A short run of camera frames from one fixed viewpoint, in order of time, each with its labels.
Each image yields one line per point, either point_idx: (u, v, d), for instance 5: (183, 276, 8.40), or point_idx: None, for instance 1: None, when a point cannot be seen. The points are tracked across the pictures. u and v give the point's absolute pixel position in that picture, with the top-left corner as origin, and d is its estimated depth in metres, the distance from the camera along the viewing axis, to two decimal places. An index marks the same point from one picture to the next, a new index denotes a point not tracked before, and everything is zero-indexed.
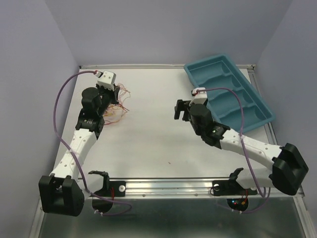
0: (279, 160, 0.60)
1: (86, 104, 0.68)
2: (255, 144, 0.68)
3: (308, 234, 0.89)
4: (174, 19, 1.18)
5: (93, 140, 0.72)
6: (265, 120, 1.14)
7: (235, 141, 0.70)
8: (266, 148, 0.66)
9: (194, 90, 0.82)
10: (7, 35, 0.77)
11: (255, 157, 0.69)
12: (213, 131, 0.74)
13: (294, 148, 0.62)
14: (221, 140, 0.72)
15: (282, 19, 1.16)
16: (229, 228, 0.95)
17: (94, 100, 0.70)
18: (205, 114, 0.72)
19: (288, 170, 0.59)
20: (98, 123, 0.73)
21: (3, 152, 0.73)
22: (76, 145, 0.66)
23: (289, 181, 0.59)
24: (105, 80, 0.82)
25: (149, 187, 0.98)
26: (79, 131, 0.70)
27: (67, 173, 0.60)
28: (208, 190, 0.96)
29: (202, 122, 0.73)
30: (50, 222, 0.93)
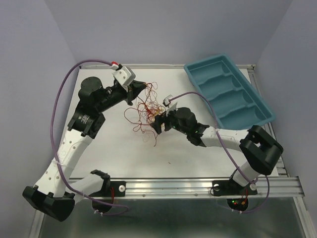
0: (245, 141, 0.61)
1: (83, 96, 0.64)
2: (227, 131, 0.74)
3: (308, 234, 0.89)
4: (174, 19, 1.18)
5: (86, 145, 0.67)
6: (265, 120, 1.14)
7: (212, 134, 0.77)
8: (236, 133, 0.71)
9: (166, 101, 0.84)
10: (8, 36, 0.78)
11: (230, 145, 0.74)
12: (196, 131, 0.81)
13: (260, 128, 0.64)
14: (203, 136, 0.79)
15: (282, 19, 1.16)
16: (229, 229, 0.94)
17: (93, 93, 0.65)
18: (188, 116, 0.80)
19: (257, 149, 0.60)
20: (94, 121, 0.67)
21: (3, 152, 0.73)
22: (64, 154, 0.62)
23: (257, 156, 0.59)
24: (119, 77, 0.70)
25: (149, 186, 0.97)
26: (71, 133, 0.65)
27: (50, 190, 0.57)
28: (208, 190, 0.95)
29: (187, 124, 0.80)
30: (50, 222, 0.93)
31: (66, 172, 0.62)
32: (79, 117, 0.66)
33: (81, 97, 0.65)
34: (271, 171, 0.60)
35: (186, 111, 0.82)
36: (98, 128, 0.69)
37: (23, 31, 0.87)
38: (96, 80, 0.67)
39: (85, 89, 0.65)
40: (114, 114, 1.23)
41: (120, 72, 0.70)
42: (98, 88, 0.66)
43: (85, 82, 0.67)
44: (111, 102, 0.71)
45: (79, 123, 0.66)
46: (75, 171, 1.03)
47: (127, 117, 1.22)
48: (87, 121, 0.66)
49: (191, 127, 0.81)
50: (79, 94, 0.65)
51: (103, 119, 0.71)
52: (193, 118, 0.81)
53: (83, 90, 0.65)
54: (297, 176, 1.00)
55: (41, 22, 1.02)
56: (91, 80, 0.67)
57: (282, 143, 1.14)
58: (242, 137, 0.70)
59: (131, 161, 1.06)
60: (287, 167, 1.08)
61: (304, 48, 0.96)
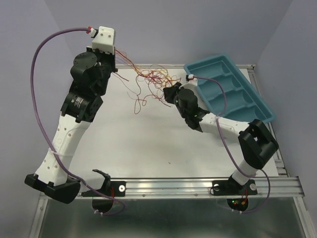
0: (245, 133, 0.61)
1: (77, 74, 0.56)
2: (228, 121, 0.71)
3: (308, 234, 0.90)
4: (175, 19, 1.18)
5: (83, 130, 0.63)
6: (266, 120, 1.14)
7: (212, 121, 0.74)
8: (237, 124, 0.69)
9: None
10: (9, 37, 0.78)
11: (229, 135, 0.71)
12: (195, 115, 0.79)
13: (261, 123, 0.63)
14: (201, 122, 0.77)
15: (282, 20, 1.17)
16: (229, 228, 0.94)
17: (88, 71, 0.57)
18: (191, 99, 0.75)
19: (254, 143, 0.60)
20: (90, 104, 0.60)
21: (3, 152, 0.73)
22: (59, 143, 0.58)
23: (254, 151, 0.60)
24: (104, 39, 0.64)
25: (148, 187, 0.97)
26: (65, 119, 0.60)
27: (50, 180, 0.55)
28: (208, 190, 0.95)
29: (188, 107, 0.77)
30: (50, 221, 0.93)
31: (65, 158, 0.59)
32: (73, 99, 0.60)
33: (74, 75, 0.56)
34: (263, 165, 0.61)
35: (188, 93, 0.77)
36: (94, 112, 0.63)
37: (24, 32, 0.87)
38: (90, 57, 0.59)
39: (78, 66, 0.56)
40: (114, 114, 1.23)
41: (100, 34, 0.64)
42: (93, 65, 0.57)
43: (79, 59, 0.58)
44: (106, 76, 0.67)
45: (73, 106, 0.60)
46: (75, 171, 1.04)
47: (127, 117, 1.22)
48: (81, 104, 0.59)
49: (191, 110, 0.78)
50: (71, 72, 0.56)
51: (100, 102, 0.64)
52: (195, 101, 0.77)
53: (76, 68, 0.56)
54: (297, 176, 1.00)
55: (41, 22, 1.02)
56: (85, 55, 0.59)
57: (282, 143, 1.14)
58: (241, 129, 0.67)
59: (131, 161, 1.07)
60: (287, 167, 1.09)
61: (304, 49, 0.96)
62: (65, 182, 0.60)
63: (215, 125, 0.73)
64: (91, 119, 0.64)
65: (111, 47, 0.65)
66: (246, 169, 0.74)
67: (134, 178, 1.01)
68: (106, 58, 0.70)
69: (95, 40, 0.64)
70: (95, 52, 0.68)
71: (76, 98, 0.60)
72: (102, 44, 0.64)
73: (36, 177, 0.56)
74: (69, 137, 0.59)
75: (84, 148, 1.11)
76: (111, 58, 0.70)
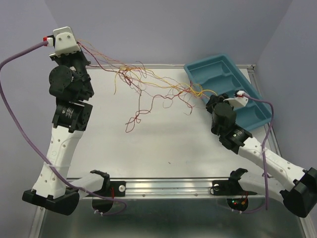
0: (300, 185, 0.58)
1: (56, 94, 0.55)
2: (277, 160, 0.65)
3: (308, 234, 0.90)
4: (174, 19, 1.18)
5: (78, 138, 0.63)
6: (264, 120, 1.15)
7: (256, 151, 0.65)
8: (289, 167, 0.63)
9: (240, 91, 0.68)
10: (9, 37, 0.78)
11: (275, 175, 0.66)
12: (234, 135, 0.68)
13: None
14: (241, 147, 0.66)
15: (282, 19, 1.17)
16: (229, 229, 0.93)
17: (67, 88, 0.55)
18: (229, 116, 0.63)
19: (306, 195, 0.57)
20: (80, 113, 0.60)
21: (3, 152, 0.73)
22: (55, 155, 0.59)
23: (303, 204, 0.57)
24: (65, 44, 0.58)
25: (149, 187, 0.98)
26: (57, 131, 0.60)
27: (49, 193, 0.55)
28: (208, 190, 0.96)
29: (225, 124, 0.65)
30: (50, 221, 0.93)
31: (61, 170, 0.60)
32: (63, 110, 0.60)
33: (54, 95, 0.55)
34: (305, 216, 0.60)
35: (227, 108, 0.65)
36: (87, 119, 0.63)
37: (22, 31, 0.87)
38: (65, 70, 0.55)
39: (55, 86, 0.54)
40: (113, 114, 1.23)
41: (59, 38, 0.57)
42: (70, 80, 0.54)
43: (52, 75, 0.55)
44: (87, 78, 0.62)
45: (64, 117, 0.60)
46: (75, 171, 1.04)
47: (127, 117, 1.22)
48: (72, 115, 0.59)
49: (228, 127, 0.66)
50: (50, 92, 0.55)
51: (90, 107, 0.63)
52: (234, 118, 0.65)
53: (54, 87, 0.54)
54: None
55: (40, 22, 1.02)
56: (59, 69, 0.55)
57: (281, 143, 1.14)
58: (295, 176, 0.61)
59: (131, 161, 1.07)
60: None
61: (303, 48, 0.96)
62: (64, 194, 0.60)
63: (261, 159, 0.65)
64: (83, 128, 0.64)
65: (76, 47, 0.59)
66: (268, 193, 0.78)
67: (129, 178, 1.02)
68: (76, 59, 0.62)
69: (57, 49, 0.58)
70: (61, 58, 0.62)
71: (66, 108, 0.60)
72: (66, 49, 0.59)
73: (34, 193, 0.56)
74: (63, 148, 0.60)
75: (84, 148, 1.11)
76: (80, 57, 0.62)
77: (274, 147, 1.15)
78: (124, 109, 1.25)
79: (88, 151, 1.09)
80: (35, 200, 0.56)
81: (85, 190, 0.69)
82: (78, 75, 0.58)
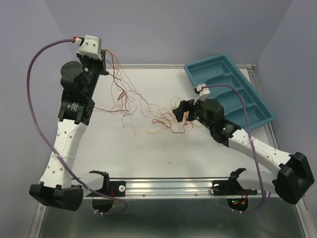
0: (286, 167, 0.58)
1: (67, 85, 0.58)
2: (264, 147, 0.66)
3: (308, 234, 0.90)
4: (174, 19, 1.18)
5: (83, 130, 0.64)
6: (265, 120, 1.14)
7: (244, 142, 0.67)
8: (275, 152, 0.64)
9: (198, 87, 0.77)
10: (8, 37, 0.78)
11: (264, 162, 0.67)
12: (224, 129, 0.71)
13: (304, 157, 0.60)
14: (231, 139, 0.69)
15: (282, 19, 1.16)
16: (229, 229, 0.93)
17: (77, 80, 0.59)
18: (217, 110, 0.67)
19: (294, 179, 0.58)
20: (85, 107, 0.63)
21: (3, 152, 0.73)
22: (62, 146, 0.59)
23: (292, 188, 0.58)
24: (89, 49, 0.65)
25: (149, 186, 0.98)
26: (63, 124, 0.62)
27: (57, 183, 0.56)
28: (208, 190, 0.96)
29: (214, 118, 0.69)
30: (50, 220, 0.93)
31: (68, 162, 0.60)
32: (68, 105, 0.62)
33: (64, 86, 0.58)
34: (296, 201, 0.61)
35: (214, 103, 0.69)
36: (90, 113, 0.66)
37: (23, 31, 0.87)
38: (76, 65, 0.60)
39: (66, 76, 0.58)
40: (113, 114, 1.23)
41: (86, 42, 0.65)
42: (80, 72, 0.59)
43: (64, 69, 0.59)
44: (93, 81, 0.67)
45: (69, 111, 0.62)
46: (75, 171, 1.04)
47: (127, 117, 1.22)
48: (77, 108, 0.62)
49: (218, 121, 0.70)
50: (61, 84, 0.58)
51: (93, 103, 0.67)
52: (222, 113, 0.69)
53: (65, 79, 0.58)
54: None
55: (40, 22, 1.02)
56: (71, 65, 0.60)
57: (281, 143, 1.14)
58: (282, 161, 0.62)
59: (131, 161, 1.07)
60: None
61: (303, 48, 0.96)
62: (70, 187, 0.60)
63: (249, 148, 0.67)
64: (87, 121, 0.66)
65: (96, 55, 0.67)
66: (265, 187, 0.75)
67: (128, 178, 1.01)
68: (95, 64, 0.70)
69: (81, 49, 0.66)
70: (84, 57, 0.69)
71: (72, 103, 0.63)
72: (88, 53, 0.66)
73: (42, 185, 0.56)
74: (70, 139, 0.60)
75: (83, 148, 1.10)
76: (99, 65, 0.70)
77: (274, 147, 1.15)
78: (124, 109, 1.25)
79: (88, 151, 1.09)
80: (42, 193, 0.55)
81: (88, 189, 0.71)
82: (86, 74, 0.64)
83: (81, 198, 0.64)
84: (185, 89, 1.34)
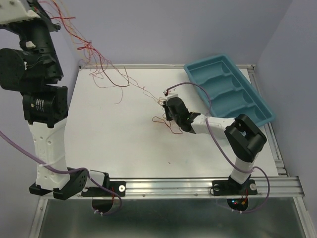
0: (231, 127, 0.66)
1: (16, 88, 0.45)
2: (215, 119, 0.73)
3: (308, 234, 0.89)
4: (174, 18, 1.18)
5: (64, 124, 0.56)
6: (265, 120, 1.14)
7: (201, 121, 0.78)
8: (224, 120, 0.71)
9: (165, 90, 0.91)
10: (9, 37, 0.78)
11: (219, 133, 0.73)
12: (187, 119, 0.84)
13: (246, 117, 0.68)
14: (192, 124, 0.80)
15: (282, 19, 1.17)
16: (229, 228, 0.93)
17: (23, 78, 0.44)
18: (178, 103, 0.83)
19: (241, 136, 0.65)
20: (55, 102, 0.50)
21: (4, 151, 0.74)
22: (44, 153, 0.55)
23: (242, 145, 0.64)
24: (10, 12, 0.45)
25: (149, 187, 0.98)
26: (34, 127, 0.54)
27: (54, 187, 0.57)
28: (208, 190, 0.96)
29: (178, 111, 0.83)
30: (50, 220, 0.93)
31: (56, 165, 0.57)
32: (32, 104, 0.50)
33: (13, 89, 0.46)
34: (253, 158, 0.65)
35: (175, 99, 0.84)
36: (65, 103, 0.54)
37: None
38: (8, 54, 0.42)
39: (9, 77, 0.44)
40: (114, 114, 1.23)
41: None
42: (20, 66, 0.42)
43: None
44: (50, 53, 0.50)
45: (35, 110, 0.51)
46: None
47: (127, 117, 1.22)
48: (44, 107, 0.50)
49: (181, 114, 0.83)
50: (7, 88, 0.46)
51: (65, 89, 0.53)
52: (183, 105, 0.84)
53: (9, 80, 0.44)
54: (297, 176, 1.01)
55: None
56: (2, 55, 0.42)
57: (281, 143, 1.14)
58: (228, 124, 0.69)
59: (131, 161, 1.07)
60: (287, 167, 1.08)
61: (303, 47, 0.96)
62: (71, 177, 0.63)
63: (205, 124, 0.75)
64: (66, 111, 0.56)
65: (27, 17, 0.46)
66: (243, 166, 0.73)
67: (128, 178, 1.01)
68: (37, 28, 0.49)
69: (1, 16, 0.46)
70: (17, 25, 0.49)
71: (34, 100, 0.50)
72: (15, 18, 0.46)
73: (40, 187, 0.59)
74: (49, 145, 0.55)
75: (83, 148, 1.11)
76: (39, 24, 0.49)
77: (274, 147, 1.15)
78: (124, 108, 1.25)
79: (88, 151, 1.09)
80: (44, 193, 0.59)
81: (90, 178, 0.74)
82: (32, 57, 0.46)
83: (86, 177, 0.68)
84: (185, 89, 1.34)
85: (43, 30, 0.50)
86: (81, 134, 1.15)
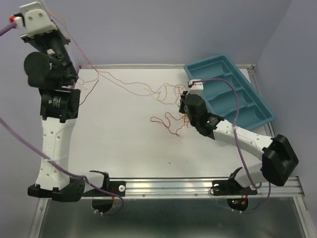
0: (269, 150, 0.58)
1: (39, 87, 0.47)
2: (245, 133, 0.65)
3: (308, 234, 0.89)
4: (174, 19, 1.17)
5: (72, 125, 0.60)
6: (265, 120, 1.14)
7: (228, 131, 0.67)
8: (257, 138, 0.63)
9: (190, 81, 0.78)
10: (8, 38, 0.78)
11: (248, 148, 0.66)
12: (207, 121, 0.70)
13: (286, 139, 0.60)
14: (215, 131, 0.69)
15: (282, 19, 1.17)
16: (229, 228, 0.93)
17: (48, 77, 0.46)
18: (198, 104, 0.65)
19: (278, 161, 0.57)
20: (69, 101, 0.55)
21: (4, 152, 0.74)
22: (51, 148, 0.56)
23: (277, 171, 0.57)
24: (38, 25, 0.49)
25: (149, 186, 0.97)
26: (48, 122, 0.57)
27: (54, 186, 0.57)
28: (208, 190, 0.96)
29: (197, 112, 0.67)
30: (50, 220, 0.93)
31: (60, 162, 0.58)
32: (49, 100, 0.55)
33: (35, 88, 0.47)
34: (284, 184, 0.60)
35: (194, 97, 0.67)
36: (77, 105, 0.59)
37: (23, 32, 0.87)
38: (39, 56, 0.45)
39: (34, 77, 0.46)
40: (114, 114, 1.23)
41: (28, 18, 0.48)
42: (48, 67, 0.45)
43: (26, 64, 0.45)
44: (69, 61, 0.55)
45: (51, 107, 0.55)
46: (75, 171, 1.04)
47: (127, 117, 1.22)
48: (60, 104, 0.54)
49: (200, 115, 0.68)
50: (29, 85, 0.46)
51: (78, 92, 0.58)
52: (203, 106, 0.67)
53: (33, 79, 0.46)
54: (297, 176, 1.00)
55: None
56: (32, 56, 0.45)
57: None
58: (264, 145, 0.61)
59: (131, 161, 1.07)
60: None
61: (303, 47, 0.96)
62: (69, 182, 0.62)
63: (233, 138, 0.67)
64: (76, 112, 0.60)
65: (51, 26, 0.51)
66: (259, 181, 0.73)
67: (128, 178, 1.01)
68: (54, 38, 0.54)
69: (29, 29, 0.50)
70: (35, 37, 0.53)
71: (52, 98, 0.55)
72: (40, 29, 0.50)
73: (39, 187, 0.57)
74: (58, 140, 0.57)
75: (83, 148, 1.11)
76: (57, 35, 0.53)
77: None
78: (124, 108, 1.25)
79: (88, 151, 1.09)
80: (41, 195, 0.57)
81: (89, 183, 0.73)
82: (57, 62, 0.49)
83: (83, 188, 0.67)
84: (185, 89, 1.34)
85: (59, 40, 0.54)
86: (81, 134, 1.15)
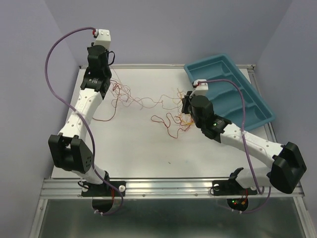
0: (280, 158, 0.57)
1: (92, 61, 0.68)
2: (256, 140, 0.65)
3: (308, 234, 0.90)
4: (175, 19, 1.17)
5: (99, 101, 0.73)
6: (265, 120, 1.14)
7: (236, 136, 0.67)
8: (267, 145, 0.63)
9: (195, 82, 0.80)
10: (8, 38, 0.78)
11: (256, 154, 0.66)
12: (214, 124, 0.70)
13: (296, 147, 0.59)
14: (222, 134, 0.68)
15: (282, 20, 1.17)
16: (229, 228, 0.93)
17: (100, 56, 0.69)
18: (206, 106, 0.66)
19: (288, 169, 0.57)
20: (103, 83, 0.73)
21: (3, 151, 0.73)
22: (81, 107, 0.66)
23: (286, 178, 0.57)
24: (104, 37, 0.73)
25: (149, 187, 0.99)
26: (84, 91, 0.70)
27: (75, 133, 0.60)
28: (208, 190, 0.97)
29: (203, 114, 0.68)
30: (50, 220, 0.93)
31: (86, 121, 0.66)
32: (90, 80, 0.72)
33: (90, 62, 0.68)
34: (291, 191, 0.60)
35: (201, 99, 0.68)
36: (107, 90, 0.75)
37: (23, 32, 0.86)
38: (99, 47, 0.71)
39: (93, 54, 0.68)
40: (113, 114, 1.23)
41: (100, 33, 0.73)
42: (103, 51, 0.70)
43: (90, 49, 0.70)
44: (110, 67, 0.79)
45: (90, 84, 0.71)
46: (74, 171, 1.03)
47: (127, 117, 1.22)
48: (97, 82, 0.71)
49: (207, 117, 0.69)
50: (87, 59, 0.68)
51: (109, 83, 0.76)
52: (210, 108, 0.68)
53: (91, 55, 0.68)
54: None
55: (41, 22, 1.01)
56: (94, 47, 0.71)
57: (281, 142, 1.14)
58: (275, 152, 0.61)
59: (131, 161, 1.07)
60: None
61: (304, 48, 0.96)
62: None
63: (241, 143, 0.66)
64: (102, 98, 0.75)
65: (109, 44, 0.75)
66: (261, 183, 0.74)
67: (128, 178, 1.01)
68: None
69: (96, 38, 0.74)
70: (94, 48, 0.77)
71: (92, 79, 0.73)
72: (101, 41, 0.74)
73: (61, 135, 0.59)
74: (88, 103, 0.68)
75: None
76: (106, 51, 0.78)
77: None
78: (124, 108, 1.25)
79: None
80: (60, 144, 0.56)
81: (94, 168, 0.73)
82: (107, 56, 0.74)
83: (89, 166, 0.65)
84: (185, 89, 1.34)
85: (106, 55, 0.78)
86: None
